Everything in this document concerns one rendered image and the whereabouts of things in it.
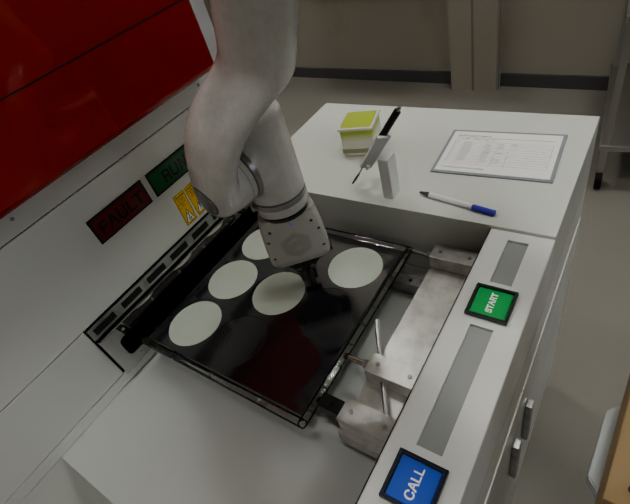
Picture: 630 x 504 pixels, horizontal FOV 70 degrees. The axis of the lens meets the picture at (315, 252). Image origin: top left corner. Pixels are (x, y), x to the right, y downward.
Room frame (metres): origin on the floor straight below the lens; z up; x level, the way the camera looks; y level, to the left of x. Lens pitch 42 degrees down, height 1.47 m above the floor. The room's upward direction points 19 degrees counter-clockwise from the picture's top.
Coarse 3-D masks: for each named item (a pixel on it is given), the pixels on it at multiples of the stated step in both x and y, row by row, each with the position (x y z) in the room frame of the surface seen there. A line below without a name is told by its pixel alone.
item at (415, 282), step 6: (402, 276) 0.56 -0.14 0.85; (408, 276) 0.55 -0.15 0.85; (396, 282) 0.55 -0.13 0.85; (402, 282) 0.55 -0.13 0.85; (408, 282) 0.54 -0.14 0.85; (414, 282) 0.54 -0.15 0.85; (420, 282) 0.53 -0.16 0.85; (390, 288) 0.57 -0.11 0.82; (396, 288) 0.56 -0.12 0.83; (402, 288) 0.55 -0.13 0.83; (408, 288) 0.54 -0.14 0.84; (414, 288) 0.53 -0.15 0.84; (414, 294) 0.53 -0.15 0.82
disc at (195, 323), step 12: (180, 312) 0.61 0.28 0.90; (192, 312) 0.60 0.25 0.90; (204, 312) 0.59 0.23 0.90; (216, 312) 0.58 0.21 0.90; (180, 324) 0.58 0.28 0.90; (192, 324) 0.57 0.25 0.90; (204, 324) 0.56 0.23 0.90; (216, 324) 0.55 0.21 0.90; (180, 336) 0.55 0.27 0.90; (192, 336) 0.54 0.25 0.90; (204, 336) 0.53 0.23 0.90
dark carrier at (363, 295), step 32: (256, 224) 0.80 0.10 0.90; (224, 256) 0.73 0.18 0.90; (384, 256) 0.57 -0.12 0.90; (320, 288) 0.55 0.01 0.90; (352, 288) 0.53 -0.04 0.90; (224, 320) 0.55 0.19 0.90; (256, 320) 0.53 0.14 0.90; (288, 320) 0.50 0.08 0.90; (320, 320) 0.48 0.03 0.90; (352, 320) 0.46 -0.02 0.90; (192, 352) 0.51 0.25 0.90; (224, 352) 0.48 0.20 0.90; (256, 352) 0.46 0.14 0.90; (288, 352) 0.44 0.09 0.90; (320, 352) 0.42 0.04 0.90; (256, 384) 0.40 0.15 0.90; (288, 384) 0.39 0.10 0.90; (320, 384) 0.37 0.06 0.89
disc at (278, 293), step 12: (276, 276) 0.62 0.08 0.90; (288, 276) 0.61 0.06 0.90; (264, 288) 0.60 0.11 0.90; (276, 288) 0.59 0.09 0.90; (288, 288) 0.58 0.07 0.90; (300, 288) 0.57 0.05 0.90; (252, 300) 0.58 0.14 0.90; (264, 300) 0.57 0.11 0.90; (276, 300) 0.56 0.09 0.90; (288, 300) 0.55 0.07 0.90; (264, 312) 0.54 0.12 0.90; (276, 312) 0.53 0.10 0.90
